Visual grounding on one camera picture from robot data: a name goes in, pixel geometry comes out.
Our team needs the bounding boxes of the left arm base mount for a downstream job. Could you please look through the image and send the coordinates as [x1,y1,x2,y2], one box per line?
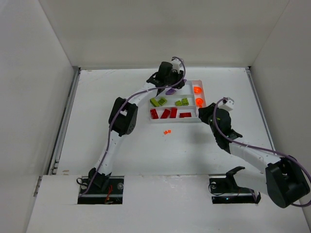
[76,176,124,205]

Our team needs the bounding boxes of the large red lego block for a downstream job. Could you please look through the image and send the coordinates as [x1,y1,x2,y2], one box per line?
[150,109,159,119]

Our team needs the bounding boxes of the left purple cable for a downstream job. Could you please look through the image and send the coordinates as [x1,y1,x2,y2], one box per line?
[79,56,187,197]

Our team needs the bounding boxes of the red rounded lego brick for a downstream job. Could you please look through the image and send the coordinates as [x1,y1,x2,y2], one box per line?
[170,107,177,118]

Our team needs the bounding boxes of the purple cable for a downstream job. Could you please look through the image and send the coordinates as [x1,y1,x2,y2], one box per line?
[79,56,187,197]
[212,97,311,207]

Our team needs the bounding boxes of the orange round lego piece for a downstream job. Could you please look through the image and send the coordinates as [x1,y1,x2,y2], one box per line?
[195,98,204,108]

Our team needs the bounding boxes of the small red lego brick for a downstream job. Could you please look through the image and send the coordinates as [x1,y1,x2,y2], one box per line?
[160,109,171,119]

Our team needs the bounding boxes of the white divided sorting tray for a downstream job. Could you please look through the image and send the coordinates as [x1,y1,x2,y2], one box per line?
[149,80,207,123]

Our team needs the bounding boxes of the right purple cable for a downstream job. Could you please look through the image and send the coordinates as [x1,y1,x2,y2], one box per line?
[212,97,311,207]

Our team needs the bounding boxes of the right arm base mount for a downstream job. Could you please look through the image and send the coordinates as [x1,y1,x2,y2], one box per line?
[208,166,261,204]

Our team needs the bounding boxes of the orange flower lego piece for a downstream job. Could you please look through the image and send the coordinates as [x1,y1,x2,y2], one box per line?
[193,86,202,95]

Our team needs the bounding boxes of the long lime green lego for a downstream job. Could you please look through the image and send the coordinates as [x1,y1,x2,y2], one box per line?
[150,98,160,107]

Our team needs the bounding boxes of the lime green square lego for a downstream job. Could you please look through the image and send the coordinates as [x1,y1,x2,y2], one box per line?
[158,98,167,106]

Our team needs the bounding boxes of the small lime green lego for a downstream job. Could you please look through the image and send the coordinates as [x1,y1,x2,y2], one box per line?
[175,100,183,106]

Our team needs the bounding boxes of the red lego plate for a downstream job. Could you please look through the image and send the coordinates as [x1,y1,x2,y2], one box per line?
[179,112,192,118]

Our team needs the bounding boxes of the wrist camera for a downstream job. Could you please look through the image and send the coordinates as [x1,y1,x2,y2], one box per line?
[170,58,183,73]
[219,98,235,112]

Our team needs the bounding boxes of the purple wedge lego piece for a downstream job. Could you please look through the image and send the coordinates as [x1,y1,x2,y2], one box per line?
[165,88,176,96]

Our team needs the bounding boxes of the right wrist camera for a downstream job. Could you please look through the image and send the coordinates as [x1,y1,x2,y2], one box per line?
[219,98,235,112]

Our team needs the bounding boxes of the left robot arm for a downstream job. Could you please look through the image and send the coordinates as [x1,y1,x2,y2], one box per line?
[88,57,186,191]

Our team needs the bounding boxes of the green studded lego brick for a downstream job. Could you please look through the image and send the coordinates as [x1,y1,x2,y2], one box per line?
[181,98,189,106]

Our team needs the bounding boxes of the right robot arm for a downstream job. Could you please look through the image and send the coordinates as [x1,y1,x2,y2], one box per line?
[198,98,311,208]

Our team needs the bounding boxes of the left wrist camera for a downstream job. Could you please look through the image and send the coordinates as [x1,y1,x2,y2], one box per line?
[170,58,183,73]

